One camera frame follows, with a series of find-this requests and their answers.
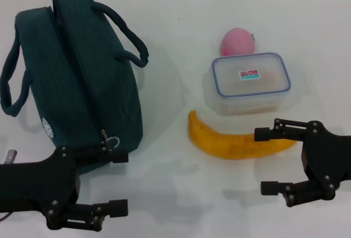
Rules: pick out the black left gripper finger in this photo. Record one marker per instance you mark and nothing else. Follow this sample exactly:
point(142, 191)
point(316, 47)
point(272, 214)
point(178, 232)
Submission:
point(118, 207)
point(119, 156)

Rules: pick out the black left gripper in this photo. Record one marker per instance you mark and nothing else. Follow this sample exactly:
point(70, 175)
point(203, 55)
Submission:
point(33, 183)

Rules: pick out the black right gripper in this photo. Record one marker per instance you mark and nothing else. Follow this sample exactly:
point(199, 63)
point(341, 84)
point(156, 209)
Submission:
point(329, 158)

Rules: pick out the yellow banana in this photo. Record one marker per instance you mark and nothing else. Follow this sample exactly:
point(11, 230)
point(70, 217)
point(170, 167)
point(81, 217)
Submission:
point(233, 146)

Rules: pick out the clear blue-rimmed food container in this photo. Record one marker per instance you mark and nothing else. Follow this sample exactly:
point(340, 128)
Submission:
point(246, 84)

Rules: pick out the dark teal insulated lunch bag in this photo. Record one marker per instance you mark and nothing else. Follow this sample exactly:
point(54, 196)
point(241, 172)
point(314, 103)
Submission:
point(82, 84)

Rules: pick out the pink peach toy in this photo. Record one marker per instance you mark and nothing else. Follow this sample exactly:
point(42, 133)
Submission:
point(237, 43)

